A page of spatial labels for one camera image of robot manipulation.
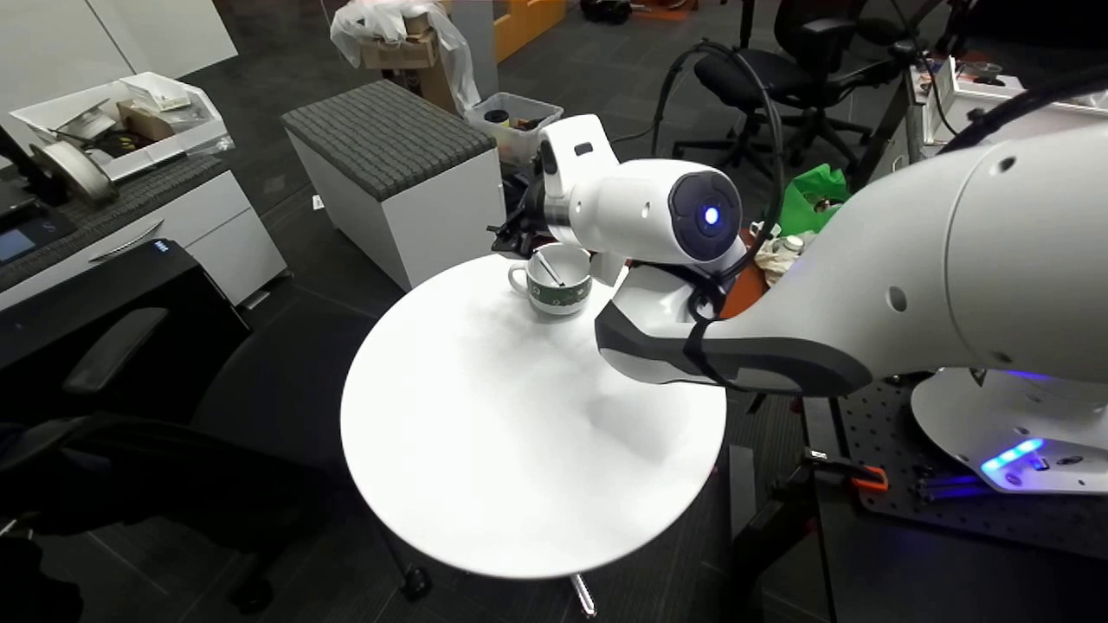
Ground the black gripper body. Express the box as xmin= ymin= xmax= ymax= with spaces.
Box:
xmin=500 ymin=169 xmax=554 ymax=257

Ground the white mug cup green band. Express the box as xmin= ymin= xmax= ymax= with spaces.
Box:
xmin=505 ymin=240 xmax=598 ymax=320

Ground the clear plastic bin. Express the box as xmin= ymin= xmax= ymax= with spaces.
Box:
xmin=463 ymin=86 xmax=567 ymax=173

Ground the grey perforated box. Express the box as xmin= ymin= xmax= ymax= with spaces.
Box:
xmin=278 ymin=76 xmax=509 ymax=291

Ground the orange cabinet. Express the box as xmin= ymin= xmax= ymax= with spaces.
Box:
xmin=490 ymin=0 xmax=571 ymax=62

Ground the orange floor mat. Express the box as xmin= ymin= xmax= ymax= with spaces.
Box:
xmin=719 ymin=257 xmax=772 ymax=320

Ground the white plastic bag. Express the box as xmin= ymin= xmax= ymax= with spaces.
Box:
xmin=325 ymin=0 xmax=480 ymax=115

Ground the green object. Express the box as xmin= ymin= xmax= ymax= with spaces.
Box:
xmin=774 ymin=160 xmax=859 ymax=241

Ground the white desk with drawers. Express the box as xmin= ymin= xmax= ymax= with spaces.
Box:
xmin=0 ymin=147 xmax=292 ymax=315

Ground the black swivel chair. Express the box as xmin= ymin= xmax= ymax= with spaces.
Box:
xmin=652 ymin=0 xmax=929 ymax=151

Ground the white box with clutter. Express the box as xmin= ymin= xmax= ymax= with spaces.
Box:
xmin=3 ymin=68 xmax=234 ymax=188

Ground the orange black clamp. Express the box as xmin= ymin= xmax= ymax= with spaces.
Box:
xmin=799 ymin=446 xmax=892 ymax=499

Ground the black office chair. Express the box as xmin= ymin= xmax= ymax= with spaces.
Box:
xmin=0 ymin=240 xmax=350 ymax=616

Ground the tape roll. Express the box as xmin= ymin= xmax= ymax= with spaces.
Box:
xmin=30 ymin=139 xmax=118 ymax=207

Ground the white parts container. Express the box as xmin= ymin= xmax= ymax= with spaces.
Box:
xmin=909 ymin=56 xmax=1031 ymax=155

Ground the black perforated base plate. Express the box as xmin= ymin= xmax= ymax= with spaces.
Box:
xmin=807 ymin=376 xmax=1108 ymax=563

